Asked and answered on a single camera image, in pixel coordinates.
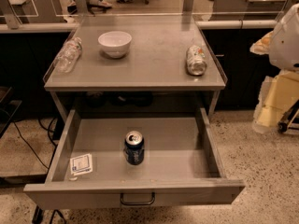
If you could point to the white horizontal rail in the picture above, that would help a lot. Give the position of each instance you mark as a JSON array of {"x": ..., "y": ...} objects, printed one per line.
[{"x": 257, "y": 24}]

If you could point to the grey metal cabinet counter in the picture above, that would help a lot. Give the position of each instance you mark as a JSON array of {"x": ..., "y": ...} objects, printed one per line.
[{"x": 155, "y": 61}]

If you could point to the blue pepsi can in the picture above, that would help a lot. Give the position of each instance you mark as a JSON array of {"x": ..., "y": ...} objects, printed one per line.
[{"x": 134, "y": 147}]

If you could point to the white paper tag label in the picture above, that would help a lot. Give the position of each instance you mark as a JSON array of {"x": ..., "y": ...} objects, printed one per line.
[{"x": 81, "y": 165}]

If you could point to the black drawer handle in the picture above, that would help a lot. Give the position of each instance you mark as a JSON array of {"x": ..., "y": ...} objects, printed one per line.
[{"x": 137, "y": 199}]

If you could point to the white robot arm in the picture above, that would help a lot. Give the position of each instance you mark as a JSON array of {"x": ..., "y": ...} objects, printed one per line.
[{"x": 284, "y": 46}]

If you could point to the clear plastic water bottle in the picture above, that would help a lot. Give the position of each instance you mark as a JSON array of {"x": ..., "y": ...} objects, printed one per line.
[{"x": 68, "y": 55}]

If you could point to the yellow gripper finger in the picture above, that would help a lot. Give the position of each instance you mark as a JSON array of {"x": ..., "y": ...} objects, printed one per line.
[
  {"x": 262, "y": 46},
  {"x": 277, "y": 95}
]

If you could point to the steel table in background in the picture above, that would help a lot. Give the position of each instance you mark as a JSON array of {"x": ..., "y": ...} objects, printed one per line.
[{"x": 234, "y": 10}]

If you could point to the grey open drawer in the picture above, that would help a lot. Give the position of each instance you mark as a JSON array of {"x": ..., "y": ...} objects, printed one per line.
[{"x": 112, "y": 163}]

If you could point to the white ceramic bowl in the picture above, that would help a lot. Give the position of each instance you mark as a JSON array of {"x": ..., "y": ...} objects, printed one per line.
[{"x": 115, "y": 44}]

